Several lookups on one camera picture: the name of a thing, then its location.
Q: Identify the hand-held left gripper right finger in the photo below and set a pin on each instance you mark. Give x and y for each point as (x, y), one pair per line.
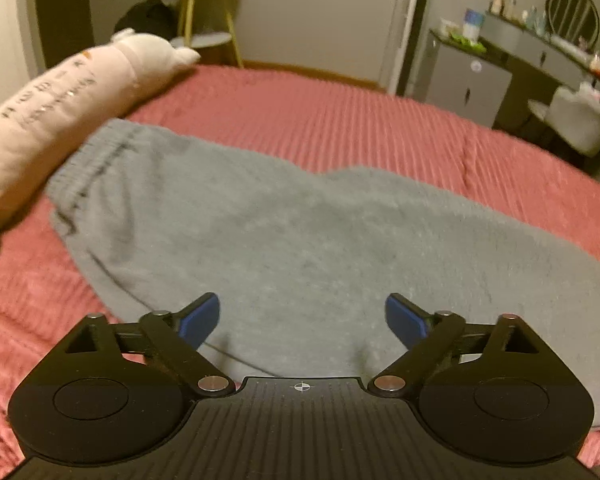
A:
(405, 317)

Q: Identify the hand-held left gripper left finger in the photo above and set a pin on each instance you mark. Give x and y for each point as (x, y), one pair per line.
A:
(200, 317)

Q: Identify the grey pants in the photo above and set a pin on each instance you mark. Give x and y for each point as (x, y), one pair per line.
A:
(280, 235)

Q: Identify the pink ribbed bed blanket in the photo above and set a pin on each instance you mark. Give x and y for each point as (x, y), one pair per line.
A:
(330, 110)

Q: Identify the grey bedside cabinet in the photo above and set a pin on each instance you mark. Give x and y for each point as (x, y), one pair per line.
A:
(465, 80)

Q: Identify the cream plush pillow toy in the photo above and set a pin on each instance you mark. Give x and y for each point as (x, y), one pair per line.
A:
(55, 105)

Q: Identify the white upholstered chair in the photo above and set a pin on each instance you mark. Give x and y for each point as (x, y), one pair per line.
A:
(580, 120)

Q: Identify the yellow-legged round side table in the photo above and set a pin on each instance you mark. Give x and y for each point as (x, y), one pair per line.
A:
(200, 40)

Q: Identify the green packet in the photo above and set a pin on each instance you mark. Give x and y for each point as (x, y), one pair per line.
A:
(467, 43)

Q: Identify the grey dressing desk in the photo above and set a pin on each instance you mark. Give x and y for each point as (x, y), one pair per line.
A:
(545, 57)

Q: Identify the white blue bottle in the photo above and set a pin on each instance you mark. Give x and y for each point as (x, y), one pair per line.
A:
(473, 25)

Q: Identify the black bag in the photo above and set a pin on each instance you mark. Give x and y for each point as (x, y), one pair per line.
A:
(147, 17)

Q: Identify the round desk mirror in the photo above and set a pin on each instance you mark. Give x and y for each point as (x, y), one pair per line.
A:
(572, 10)

